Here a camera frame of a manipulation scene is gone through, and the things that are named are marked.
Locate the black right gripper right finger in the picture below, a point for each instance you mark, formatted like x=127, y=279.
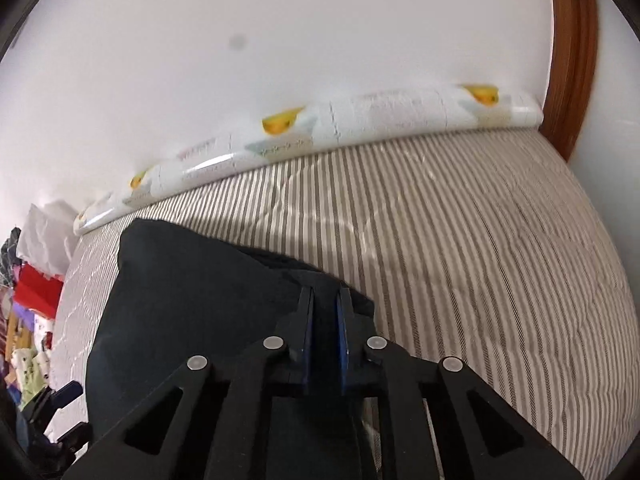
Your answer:
x=438, y=420

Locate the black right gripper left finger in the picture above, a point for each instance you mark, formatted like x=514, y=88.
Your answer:
x=208, y=419

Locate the black sweatshirt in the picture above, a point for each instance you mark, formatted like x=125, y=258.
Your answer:
x=178, y=294

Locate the dark patterned clothes pile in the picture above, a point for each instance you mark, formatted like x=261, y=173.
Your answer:
x=9, y=259

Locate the red paper bag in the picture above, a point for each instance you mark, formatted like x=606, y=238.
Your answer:
x=35, y=291

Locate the striped beige mattress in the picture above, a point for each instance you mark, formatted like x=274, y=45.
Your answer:
x=480, y=245

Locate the white plastic bag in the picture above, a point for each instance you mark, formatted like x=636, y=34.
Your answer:
x=47, y=241

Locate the white printed rolled mat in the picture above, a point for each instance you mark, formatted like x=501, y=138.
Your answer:
x=316, y=128

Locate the brown wooden door frame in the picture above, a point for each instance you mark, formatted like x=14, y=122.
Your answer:
x=574, y=55

